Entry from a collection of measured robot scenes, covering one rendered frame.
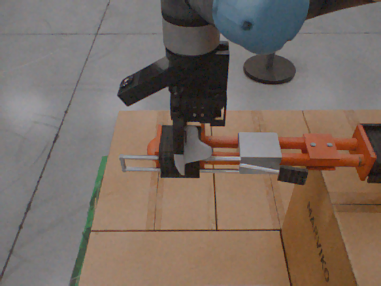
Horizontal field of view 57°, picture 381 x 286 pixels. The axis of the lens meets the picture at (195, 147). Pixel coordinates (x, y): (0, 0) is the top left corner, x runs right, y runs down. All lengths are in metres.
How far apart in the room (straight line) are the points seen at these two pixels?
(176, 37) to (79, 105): 2.15
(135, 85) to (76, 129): 1.88
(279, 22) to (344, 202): 0.49
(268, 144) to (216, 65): 0.19
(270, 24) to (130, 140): 1.14
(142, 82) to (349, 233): 0.46
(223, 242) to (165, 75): 0.73
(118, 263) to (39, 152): 1.32
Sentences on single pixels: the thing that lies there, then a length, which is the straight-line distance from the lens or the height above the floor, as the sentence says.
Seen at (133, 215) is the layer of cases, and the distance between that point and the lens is 1.19.
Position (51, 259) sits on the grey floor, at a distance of 1.83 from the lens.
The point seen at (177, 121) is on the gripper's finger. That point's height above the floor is 1.18.
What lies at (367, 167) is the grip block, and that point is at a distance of 0.65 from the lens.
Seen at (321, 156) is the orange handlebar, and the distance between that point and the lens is 0.62.
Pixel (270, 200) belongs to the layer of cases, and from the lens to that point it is 1.24.
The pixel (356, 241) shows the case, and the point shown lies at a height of 0.95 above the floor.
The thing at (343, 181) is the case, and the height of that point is 0.95.
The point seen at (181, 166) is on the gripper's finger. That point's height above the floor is 1.10.
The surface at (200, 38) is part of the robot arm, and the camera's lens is 0.45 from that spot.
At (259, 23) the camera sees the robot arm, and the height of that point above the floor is 1.38.
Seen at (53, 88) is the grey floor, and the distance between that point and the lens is 2.81.
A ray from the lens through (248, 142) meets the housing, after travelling 0.61.
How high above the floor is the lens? 1.52
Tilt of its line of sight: 45 degrees down
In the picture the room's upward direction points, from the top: straight up
